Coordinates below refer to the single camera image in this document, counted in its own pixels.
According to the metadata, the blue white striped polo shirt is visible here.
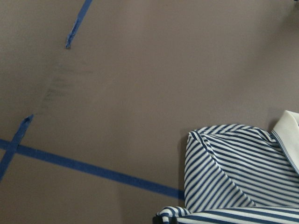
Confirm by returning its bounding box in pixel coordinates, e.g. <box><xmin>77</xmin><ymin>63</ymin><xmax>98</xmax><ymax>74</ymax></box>
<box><xmin>152</xmin><ymin>111</ymin><xmax>299</xmax><ymax>224</ymax></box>

